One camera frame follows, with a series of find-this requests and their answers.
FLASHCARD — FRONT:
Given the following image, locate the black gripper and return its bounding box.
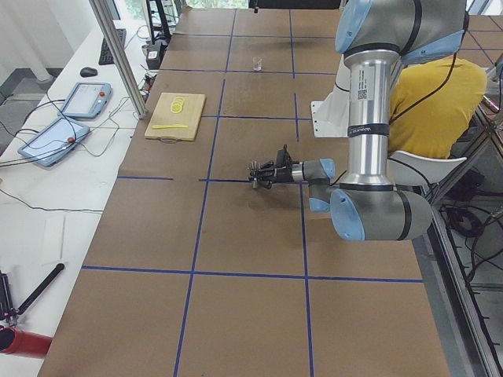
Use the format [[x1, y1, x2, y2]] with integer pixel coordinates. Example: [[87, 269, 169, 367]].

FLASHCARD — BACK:
[[248, 160, 293, 189]]

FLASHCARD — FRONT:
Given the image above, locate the steel measuring jigger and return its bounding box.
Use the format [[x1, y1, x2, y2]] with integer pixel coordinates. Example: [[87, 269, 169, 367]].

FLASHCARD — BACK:
[[248, 161, 261, 189]]

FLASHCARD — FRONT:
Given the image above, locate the clear glass shaker cup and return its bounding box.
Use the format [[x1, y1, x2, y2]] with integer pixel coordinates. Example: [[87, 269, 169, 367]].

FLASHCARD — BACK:
[[252, 57, 263, 72]]

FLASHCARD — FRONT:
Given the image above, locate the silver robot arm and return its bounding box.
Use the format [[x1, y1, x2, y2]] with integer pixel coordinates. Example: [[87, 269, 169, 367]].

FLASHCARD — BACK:
[[249, 1, 468, 241]]

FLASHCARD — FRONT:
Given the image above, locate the wooden cutting board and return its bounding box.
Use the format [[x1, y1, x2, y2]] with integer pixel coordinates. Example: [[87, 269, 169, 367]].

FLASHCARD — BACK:
[[145, 92, 206, 141]]

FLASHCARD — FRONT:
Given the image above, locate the yellow plastic knife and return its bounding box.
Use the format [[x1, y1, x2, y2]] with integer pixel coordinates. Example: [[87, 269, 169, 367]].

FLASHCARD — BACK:
[[152, 123, 189, 130]]

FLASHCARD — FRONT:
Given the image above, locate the white chair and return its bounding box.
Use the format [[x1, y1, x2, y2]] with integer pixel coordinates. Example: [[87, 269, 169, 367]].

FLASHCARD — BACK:
[[387, 151, 467, 186]]

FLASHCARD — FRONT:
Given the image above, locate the person in yellow shirt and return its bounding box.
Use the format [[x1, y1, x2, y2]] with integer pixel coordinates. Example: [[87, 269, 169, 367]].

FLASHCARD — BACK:
[[387, 57, 487, 159]]

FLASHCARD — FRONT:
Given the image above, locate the upper blue teach pendant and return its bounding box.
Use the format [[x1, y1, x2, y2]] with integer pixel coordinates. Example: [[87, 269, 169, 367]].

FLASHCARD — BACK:
[[59, 82, 112, 120]]

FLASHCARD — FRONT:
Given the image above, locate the blue teach pendant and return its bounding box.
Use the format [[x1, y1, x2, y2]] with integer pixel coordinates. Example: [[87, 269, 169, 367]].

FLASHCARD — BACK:
[[59, 82, 112, 120], [18, 116, 90, 167]]

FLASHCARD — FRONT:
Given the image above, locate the black keyboard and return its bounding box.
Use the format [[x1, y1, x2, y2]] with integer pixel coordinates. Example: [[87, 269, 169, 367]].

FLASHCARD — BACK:
[[97, 27, 127, 66]]

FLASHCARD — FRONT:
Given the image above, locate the black computer mouse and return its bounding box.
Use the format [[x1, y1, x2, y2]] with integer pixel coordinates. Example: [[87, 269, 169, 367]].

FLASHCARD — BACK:
[[79, 67, 98, 78]]

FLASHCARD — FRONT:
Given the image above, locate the lower blue teach pendant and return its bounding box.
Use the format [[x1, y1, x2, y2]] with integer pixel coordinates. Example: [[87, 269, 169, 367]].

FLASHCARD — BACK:
[[18, 116, 90, 167]]

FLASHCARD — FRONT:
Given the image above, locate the red cylinder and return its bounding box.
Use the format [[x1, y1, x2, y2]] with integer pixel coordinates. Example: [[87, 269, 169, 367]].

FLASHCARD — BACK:
[[1, 328, 53, 359]]

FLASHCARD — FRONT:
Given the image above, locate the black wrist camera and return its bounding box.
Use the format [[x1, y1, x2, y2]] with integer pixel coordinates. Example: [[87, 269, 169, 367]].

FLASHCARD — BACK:
[[276, 145, 292, 168]]

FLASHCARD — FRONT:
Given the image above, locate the aluminium frame post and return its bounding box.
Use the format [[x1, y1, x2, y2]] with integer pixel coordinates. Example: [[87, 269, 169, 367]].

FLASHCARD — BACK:
[[89, 0, 147, 119]]

